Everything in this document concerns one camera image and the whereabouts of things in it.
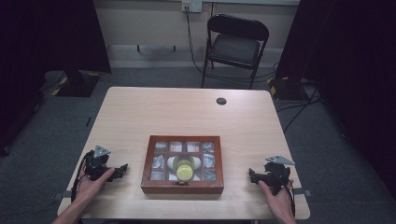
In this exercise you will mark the person's right hand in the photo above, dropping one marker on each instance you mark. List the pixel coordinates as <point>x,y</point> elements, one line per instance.
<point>280,205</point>

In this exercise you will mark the person's left hand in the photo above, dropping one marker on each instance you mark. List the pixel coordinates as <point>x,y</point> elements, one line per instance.
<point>90,188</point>

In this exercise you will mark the olive green coffee capsule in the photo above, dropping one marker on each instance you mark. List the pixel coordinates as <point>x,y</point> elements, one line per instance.
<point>183,159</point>

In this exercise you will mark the dark curtain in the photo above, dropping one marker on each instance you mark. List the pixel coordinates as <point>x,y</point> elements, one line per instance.
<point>37,46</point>
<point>351,62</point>

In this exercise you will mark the dark round table grommet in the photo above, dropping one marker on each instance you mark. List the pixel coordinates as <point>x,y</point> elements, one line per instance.
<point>221,101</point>

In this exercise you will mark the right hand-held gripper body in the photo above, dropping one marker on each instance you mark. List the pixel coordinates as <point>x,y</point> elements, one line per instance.
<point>277,174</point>

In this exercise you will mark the brown wooden glass-lid box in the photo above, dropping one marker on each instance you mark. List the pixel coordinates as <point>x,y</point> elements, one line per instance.
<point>183,186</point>

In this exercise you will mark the white coffee capsule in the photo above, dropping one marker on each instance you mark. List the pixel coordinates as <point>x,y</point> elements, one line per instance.
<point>170,162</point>
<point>198,162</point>

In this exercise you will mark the grey table edge bracket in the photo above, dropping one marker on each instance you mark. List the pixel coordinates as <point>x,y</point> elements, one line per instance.
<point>61,195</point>
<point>303,192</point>

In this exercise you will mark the black folding chair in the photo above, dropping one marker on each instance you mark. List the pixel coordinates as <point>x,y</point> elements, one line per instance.
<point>235,46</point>

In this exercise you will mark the small black floor object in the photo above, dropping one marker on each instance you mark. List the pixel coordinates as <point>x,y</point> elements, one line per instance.
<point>88,121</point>

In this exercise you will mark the group of silver foil packets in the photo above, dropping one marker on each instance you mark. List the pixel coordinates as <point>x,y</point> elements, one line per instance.
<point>158,161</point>

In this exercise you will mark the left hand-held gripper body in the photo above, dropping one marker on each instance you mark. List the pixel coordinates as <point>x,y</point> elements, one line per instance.
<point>95,163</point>

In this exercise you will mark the black stand base with striped tape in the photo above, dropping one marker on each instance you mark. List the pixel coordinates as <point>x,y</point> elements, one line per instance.
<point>77,84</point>
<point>286,88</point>

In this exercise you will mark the white wall socket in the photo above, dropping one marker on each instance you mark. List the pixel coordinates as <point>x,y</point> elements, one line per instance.
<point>191,5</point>

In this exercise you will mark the brown capsule with yellow-green lid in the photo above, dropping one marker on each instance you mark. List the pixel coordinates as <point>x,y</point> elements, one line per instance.
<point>185,172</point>

